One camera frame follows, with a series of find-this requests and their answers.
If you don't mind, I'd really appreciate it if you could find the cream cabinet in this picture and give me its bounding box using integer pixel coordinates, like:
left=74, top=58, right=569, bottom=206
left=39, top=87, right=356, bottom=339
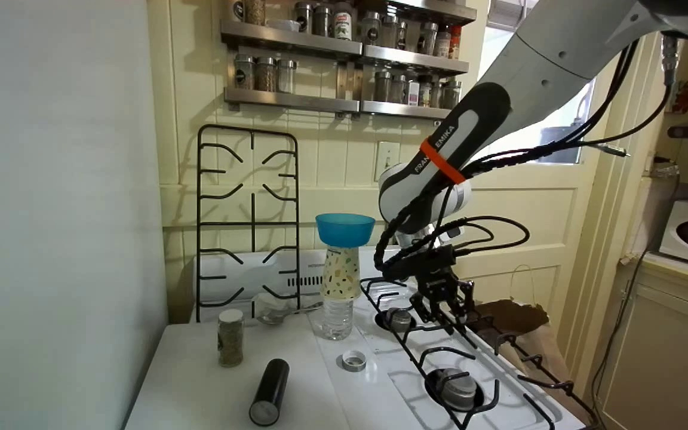
left=596, top=254, right=688, bottom=430

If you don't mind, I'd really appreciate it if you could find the black wire stove grate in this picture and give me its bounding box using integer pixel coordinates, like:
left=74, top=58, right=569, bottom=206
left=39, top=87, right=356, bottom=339
left=194, top=121, right=303, bottom=326
left=358, top=273, right=602, bottom=430

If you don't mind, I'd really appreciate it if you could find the cream panel door with window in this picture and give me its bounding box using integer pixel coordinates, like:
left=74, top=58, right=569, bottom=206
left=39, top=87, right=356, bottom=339
left=428, top=0, right=636, bottom=378

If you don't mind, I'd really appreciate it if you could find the steel spice shelf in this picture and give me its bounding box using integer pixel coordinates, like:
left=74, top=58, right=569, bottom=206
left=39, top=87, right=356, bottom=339
left=218, top=17, right=474, bottom=77
left=221, top=83, right=465, bottom=125

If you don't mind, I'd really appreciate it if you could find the red wall ornament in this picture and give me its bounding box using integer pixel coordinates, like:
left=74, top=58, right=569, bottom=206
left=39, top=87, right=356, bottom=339
left=672, top=79, right=688, bottom=114

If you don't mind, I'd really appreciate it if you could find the glass spice jar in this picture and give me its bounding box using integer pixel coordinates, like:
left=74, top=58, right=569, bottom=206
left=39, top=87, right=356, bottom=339
left=436, top=22, right=456, bottom=59
left=421, top=75, right=442, bottom=109
left=310, top=3, right=333, bottom=38
left=405, top=71, right=426, bottom=107
left=370, top=66, right=394, bottom=106
left=229, top=53, right=255, bottom=90
left=419, top=19, right=440, bottom=58
left=276, top=58, right=298, bottom=95
left=252, top=56, right=278, bottom=93
left=295, top=0, right=316, bottom=36
left=358, top=7, right=383, bottom=47
left=390, top=69, right=409, bottom=106
left=437, top=75, right=464, bottom=112
left=229, top=0, right=267, bottom=27
left=377, top=5, right=401, bottom=51

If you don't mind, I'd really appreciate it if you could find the small clear glass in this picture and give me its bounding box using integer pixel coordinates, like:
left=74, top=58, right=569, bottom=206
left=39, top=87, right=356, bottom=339
left=255, top=299, right=295, bottom=328

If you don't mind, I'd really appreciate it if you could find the brown paper bag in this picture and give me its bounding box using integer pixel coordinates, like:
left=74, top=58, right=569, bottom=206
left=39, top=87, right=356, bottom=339
left=469, top=296, right=596, bottom=420

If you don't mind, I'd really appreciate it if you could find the white light switch plate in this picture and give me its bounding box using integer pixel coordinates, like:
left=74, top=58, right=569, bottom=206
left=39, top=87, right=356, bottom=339
left=372, top=139, right=405, bottom=174

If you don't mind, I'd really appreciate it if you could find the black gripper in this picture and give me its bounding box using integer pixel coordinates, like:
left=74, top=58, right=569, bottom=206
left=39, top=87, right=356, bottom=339
left=409, top=256, right=477, bottom=335

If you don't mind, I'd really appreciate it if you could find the clear bottle with dotted label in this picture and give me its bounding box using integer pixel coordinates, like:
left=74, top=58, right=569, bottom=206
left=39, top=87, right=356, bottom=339
left=310, top=242, right=364, bottom=343

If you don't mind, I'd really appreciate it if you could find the small metal shaker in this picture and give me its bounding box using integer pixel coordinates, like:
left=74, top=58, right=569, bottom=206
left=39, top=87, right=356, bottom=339
left=216, top=305, right=249, bottom=371

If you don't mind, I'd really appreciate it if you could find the small glass cup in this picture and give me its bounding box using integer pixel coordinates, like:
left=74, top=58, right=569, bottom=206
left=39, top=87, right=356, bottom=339
left=338, top=349, right=370, bottom=374

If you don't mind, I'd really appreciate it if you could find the spice jar with white label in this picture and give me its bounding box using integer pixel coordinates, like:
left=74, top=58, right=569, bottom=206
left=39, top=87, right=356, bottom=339
left=329, top=3, right=356, bottom=42

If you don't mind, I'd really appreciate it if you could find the white gas stove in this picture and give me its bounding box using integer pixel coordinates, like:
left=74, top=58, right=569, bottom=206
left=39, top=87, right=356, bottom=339
left=124, top=243, right=590, bottom=430

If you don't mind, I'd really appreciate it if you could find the blue plastic funnel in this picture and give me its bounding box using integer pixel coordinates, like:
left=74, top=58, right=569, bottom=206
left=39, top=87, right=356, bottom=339
left=314, top=211, right=377, bottom=251

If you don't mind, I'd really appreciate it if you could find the white refrigerator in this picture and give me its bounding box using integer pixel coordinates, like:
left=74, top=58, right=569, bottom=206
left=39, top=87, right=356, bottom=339
left=0, top=0, right=170, bottom=430

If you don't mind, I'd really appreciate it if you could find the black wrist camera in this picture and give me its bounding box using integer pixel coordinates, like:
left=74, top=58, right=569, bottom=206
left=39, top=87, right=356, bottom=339
left=379, top=243, right=458, bottom=279

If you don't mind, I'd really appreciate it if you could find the round steel gas burner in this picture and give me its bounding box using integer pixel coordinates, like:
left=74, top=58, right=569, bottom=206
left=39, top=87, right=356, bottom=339
left=421, top=365, right=488, bottom=416
left=376, top=305, right=419, bottom=337

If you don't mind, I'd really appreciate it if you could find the black cylindrical grinder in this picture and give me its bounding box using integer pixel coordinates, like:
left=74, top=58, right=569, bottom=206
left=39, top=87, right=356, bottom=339
left=246, top=355, right=295, bottom=430

